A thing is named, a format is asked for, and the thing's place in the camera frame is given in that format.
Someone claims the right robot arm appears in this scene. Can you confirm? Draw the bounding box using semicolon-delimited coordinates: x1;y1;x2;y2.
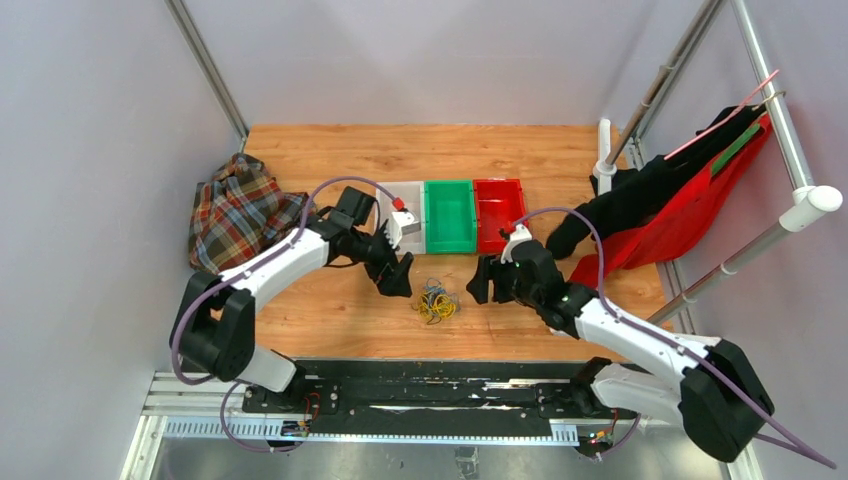
466;240;774;462

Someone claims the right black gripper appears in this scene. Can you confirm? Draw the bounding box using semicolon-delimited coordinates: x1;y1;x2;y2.
466;253;541;307

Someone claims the white plastic bin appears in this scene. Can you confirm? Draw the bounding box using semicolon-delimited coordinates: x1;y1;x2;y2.
376;181;426;256

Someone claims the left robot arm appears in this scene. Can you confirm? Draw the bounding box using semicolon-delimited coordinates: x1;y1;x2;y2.
169;217;414;413

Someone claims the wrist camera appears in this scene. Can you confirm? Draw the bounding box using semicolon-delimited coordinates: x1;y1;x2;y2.
500;223;533;264
387;210;423;251

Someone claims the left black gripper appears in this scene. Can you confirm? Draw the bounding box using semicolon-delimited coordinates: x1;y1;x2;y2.
350;221;414;297

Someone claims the green plastic bin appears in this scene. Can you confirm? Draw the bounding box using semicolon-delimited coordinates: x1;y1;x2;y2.
424;180;477;254

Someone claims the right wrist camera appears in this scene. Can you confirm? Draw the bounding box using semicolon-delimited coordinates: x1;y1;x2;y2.
500;223;533;264

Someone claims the red garment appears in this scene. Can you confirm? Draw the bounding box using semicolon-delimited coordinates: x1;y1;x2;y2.
569;113;774;291

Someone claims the cable bundle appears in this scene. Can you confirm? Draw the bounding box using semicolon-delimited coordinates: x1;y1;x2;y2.
410;278;462;327

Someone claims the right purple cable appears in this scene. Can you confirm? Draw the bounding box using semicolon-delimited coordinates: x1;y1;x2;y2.
510;206;837;470

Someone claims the red plastic bin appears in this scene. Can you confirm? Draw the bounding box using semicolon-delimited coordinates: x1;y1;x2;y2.
472;179;526;254

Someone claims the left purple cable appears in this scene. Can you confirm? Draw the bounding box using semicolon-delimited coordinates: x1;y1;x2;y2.
170;176;407;387

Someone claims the purple cable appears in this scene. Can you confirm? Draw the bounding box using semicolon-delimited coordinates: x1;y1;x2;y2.
510;206;837;470
170;176;407;387

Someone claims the metal clothes rack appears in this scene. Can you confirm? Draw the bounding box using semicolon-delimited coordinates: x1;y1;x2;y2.
592;1;843;330

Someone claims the pink hanger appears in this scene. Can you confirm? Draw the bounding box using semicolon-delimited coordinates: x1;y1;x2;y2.
664;69;780;161

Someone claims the plaid cloth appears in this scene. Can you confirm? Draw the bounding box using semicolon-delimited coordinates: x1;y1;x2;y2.
187;153;308;274

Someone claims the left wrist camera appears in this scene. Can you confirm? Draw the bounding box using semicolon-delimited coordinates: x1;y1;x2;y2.
387;210;423;251

